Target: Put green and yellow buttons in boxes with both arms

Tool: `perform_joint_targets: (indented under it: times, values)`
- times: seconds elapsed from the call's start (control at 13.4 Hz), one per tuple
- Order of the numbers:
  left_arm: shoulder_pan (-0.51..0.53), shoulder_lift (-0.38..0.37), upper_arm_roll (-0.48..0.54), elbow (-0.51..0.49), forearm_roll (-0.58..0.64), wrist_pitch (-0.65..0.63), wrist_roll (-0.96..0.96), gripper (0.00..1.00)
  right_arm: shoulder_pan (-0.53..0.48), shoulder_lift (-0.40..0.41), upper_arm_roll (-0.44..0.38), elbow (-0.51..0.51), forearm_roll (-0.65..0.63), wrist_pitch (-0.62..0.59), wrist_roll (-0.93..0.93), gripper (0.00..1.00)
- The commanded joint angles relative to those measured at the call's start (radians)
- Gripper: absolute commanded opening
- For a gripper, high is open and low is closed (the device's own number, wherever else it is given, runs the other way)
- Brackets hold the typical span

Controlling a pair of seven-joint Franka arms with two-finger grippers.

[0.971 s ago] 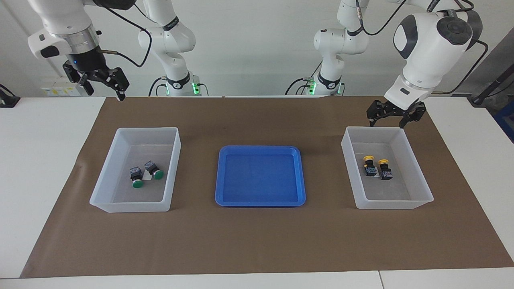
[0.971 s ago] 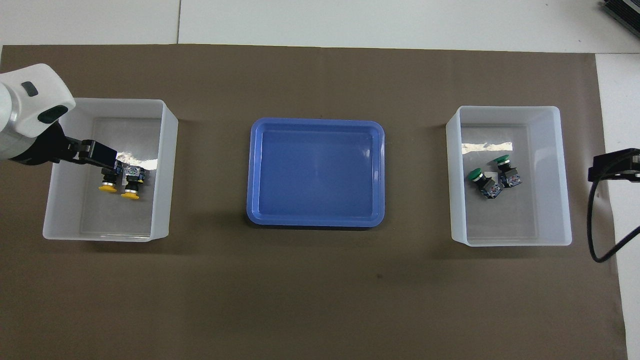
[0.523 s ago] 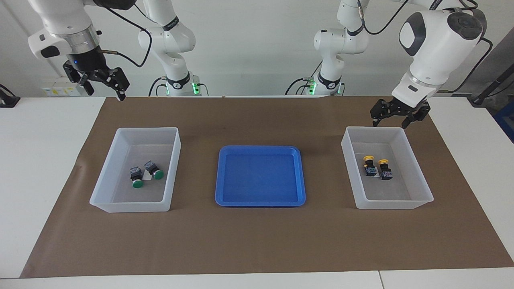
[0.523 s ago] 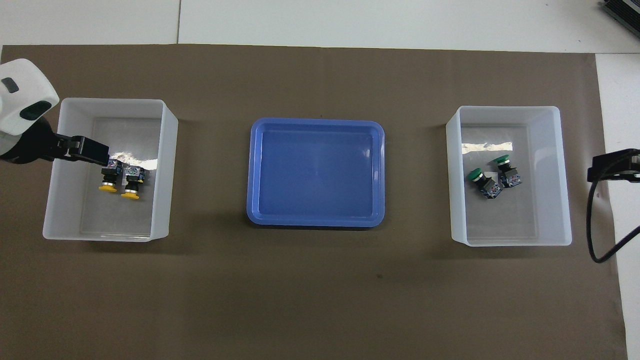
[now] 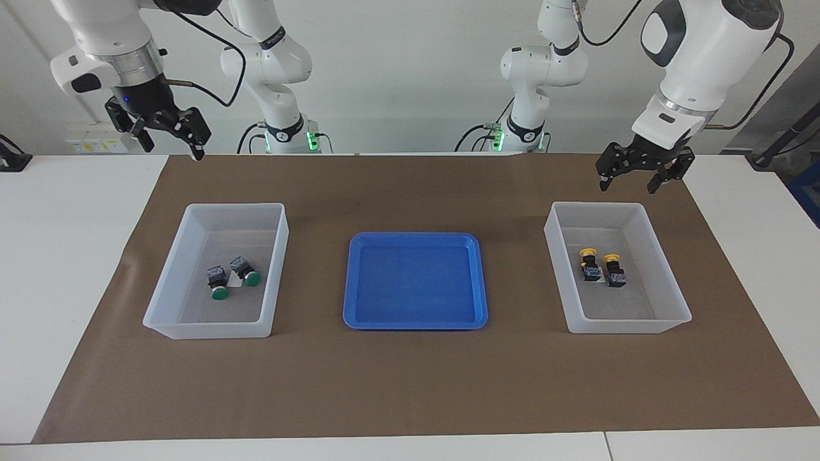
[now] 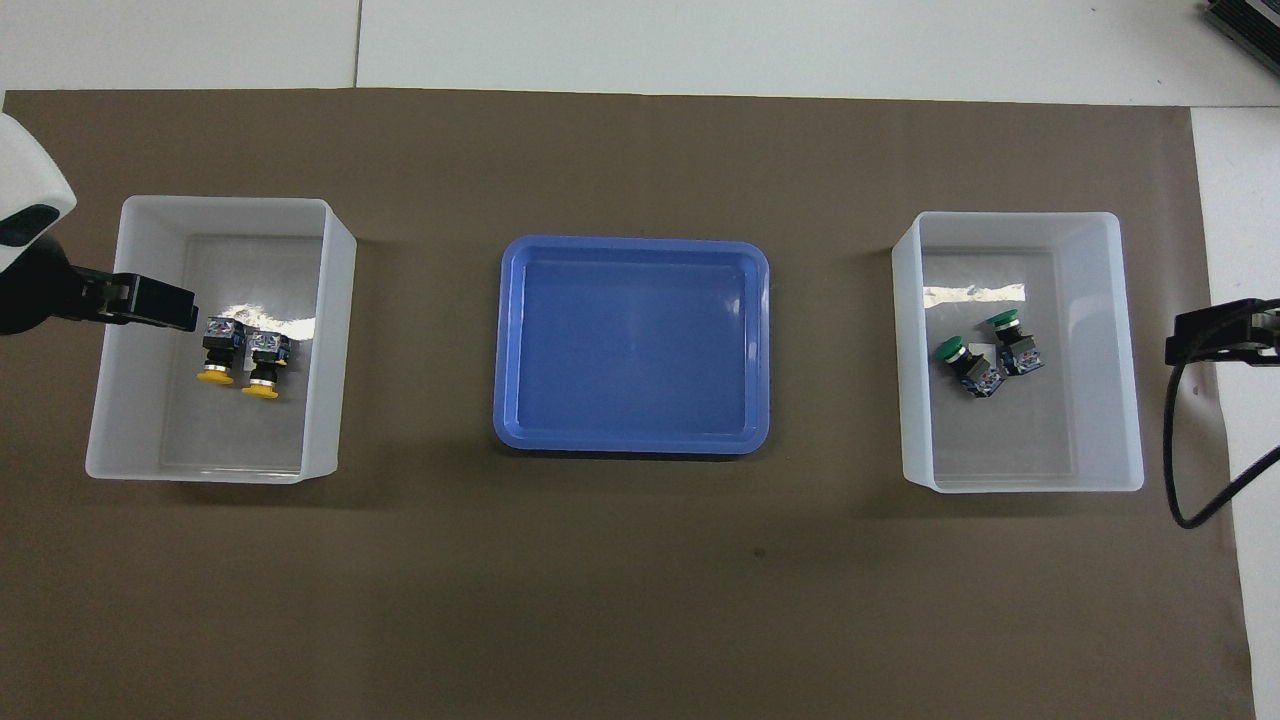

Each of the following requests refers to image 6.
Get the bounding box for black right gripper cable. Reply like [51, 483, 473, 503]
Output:
[1164, 355, 1280, 529]

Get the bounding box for translucent white plastic box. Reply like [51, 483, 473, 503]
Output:
[85, 195, 358, 485]
[891, 210, 1146, 494]

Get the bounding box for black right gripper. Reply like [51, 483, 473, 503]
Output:
[1165, 298, 1280, 367]

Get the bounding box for blue plastic tray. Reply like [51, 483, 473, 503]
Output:
[493, 235, 772, 457]

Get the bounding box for yellow push button switch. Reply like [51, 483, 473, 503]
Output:
[195, 316, 248, 386]
[241, 330, 293, 400]

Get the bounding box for brown paper table mat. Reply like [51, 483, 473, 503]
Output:
[0, 88, 1257, 720]

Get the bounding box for black ribbed device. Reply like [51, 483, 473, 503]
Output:
[1200, 0, 1280, 63]

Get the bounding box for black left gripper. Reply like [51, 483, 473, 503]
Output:
[0, 235, 198, 337]

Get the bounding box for green push button switch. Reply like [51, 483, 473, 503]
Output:
[934, 335, 1005, 400]
[985, 309, 1044, 378]

